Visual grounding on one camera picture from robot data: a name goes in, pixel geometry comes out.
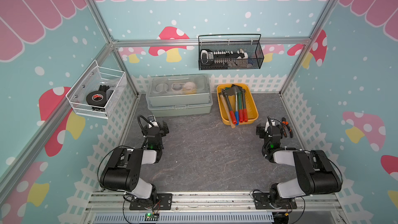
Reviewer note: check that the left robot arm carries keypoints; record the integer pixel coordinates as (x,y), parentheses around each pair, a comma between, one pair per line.
(122,171)

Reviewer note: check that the chrome tool blue handle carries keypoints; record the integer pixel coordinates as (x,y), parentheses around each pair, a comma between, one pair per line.
(236,109)

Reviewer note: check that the black hoe red handle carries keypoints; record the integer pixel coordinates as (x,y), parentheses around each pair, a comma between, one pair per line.
(245,113)

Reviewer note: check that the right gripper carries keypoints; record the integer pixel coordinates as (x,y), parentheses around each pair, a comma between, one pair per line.
(263,129)

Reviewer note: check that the white wire wall basket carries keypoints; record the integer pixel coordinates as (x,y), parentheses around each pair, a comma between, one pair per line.
(97,78)

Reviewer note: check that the green circuit board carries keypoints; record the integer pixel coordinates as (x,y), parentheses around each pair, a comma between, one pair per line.
(152,217)

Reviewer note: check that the green hoe red handle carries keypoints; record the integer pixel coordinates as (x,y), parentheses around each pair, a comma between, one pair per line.
(239,107)

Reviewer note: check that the wooden handle hammer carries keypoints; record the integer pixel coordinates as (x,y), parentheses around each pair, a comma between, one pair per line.
(223,100)

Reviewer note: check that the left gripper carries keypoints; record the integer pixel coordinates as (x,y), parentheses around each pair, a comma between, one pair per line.
(164,129)

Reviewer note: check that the black socket set holder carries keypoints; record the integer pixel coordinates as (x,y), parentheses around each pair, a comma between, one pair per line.
(208,57)

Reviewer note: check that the black tape roll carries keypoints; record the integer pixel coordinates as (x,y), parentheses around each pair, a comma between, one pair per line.
(97,98)

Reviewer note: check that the orange black pliers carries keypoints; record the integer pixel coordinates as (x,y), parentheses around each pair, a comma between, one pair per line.
(286,128)

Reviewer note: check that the black wire mesh basket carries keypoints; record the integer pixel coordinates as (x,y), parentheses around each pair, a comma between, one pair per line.
(249,43)

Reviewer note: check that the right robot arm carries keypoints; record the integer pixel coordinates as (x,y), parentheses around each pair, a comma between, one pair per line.
(316,174)

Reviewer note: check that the green lidded toolbox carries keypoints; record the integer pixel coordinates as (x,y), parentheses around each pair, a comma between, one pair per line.
(170,96)

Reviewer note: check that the yellow plastic storage box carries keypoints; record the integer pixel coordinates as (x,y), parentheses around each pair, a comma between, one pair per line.
(253,114)

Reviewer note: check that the black pick red handle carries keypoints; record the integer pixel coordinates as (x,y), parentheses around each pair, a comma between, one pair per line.
(231,91)

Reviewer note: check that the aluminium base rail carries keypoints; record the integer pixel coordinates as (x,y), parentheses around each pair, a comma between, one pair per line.
(215,207)

